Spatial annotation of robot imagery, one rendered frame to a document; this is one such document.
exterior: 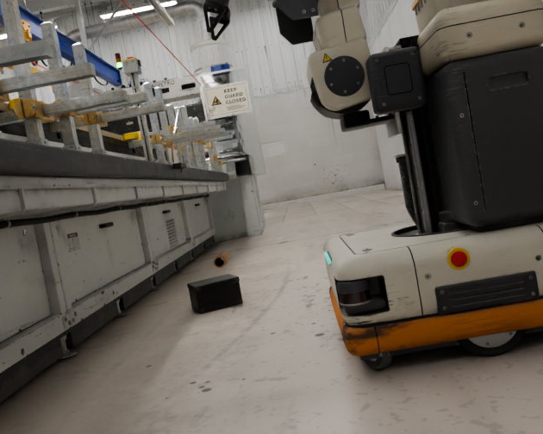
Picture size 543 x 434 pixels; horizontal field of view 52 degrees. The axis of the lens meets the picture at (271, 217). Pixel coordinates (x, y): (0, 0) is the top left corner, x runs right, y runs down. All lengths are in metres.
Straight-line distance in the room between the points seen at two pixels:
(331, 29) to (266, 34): 11.09
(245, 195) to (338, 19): 4.44
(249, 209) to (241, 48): 7.10
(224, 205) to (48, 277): 4.04
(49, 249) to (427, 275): 1.34
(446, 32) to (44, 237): 1.47
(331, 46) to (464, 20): 0.33
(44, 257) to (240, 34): 10.81
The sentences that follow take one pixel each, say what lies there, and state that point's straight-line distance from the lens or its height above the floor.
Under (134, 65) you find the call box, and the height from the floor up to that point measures 1.19.
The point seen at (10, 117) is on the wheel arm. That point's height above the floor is 0.80.
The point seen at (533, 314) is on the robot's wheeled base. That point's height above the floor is 0.09.
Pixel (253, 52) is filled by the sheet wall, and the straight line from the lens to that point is 12.51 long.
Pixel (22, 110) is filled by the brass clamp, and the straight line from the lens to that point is 1.69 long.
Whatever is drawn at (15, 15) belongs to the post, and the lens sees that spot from 1.77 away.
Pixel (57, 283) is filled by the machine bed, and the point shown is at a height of 0.27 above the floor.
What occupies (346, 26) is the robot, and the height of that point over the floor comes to 0.85.
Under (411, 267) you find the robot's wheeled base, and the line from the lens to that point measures 1.32.
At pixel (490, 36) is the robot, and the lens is 1.43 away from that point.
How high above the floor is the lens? 0.48
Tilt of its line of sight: 3 degrees down
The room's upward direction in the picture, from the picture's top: 10 degrees counter-clockwise
